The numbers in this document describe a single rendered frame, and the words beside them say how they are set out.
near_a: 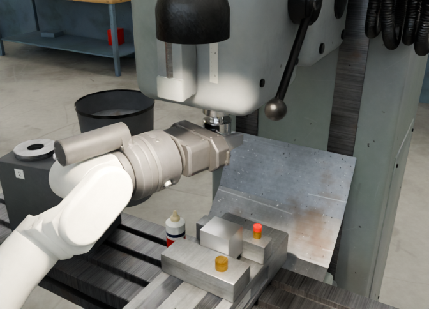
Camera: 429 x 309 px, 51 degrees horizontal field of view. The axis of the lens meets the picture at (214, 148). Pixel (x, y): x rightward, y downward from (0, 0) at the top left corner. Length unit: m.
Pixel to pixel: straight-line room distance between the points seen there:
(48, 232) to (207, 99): 0.26
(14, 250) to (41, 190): 0.44
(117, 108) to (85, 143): 2.45
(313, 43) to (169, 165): 0.30
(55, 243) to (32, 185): 0.46
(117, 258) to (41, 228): 0.45
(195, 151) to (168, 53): 0.15
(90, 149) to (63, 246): 0.12
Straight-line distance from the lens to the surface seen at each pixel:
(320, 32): 0.76
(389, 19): 0.80
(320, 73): 1.04
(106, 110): 3.03
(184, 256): 0.82
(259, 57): 0.59
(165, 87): 0.60
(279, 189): 1.12
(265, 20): 0.60
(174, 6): 0.43
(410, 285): 2.48
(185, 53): 0.59
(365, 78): 1.02
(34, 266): 0.59
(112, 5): 5.41
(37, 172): 1.00
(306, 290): 0.93
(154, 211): 2.83
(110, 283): 0.95
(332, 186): 1.09
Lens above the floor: 1.54
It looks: 25 degrees down
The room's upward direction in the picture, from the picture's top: straight up
